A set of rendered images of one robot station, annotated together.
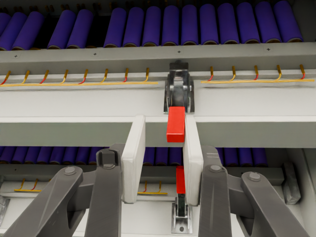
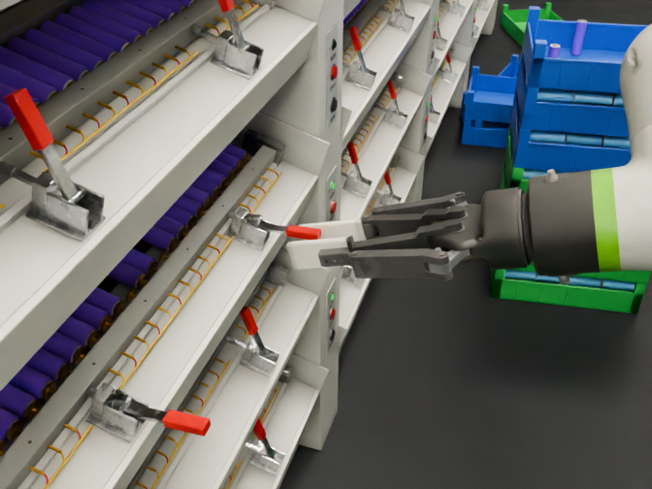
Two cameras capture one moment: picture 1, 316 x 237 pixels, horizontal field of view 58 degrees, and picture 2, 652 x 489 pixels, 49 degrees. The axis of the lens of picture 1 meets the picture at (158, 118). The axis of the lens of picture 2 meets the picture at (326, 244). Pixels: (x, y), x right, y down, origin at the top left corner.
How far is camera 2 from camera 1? 0.66 m
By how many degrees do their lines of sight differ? 62
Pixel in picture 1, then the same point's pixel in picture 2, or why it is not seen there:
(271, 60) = (258, 175)
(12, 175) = not seen: outside the picture
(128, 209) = (226, 404)
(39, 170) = not seen: hidden behind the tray
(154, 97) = (240, 247)
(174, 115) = (299, 230)
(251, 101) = (276, 207)
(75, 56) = (180, 262)
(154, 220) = (249, 386)
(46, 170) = not seen: hidden behind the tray
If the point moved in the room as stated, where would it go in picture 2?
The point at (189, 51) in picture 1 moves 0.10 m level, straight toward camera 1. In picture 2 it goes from (226, 201) to (313, 217)
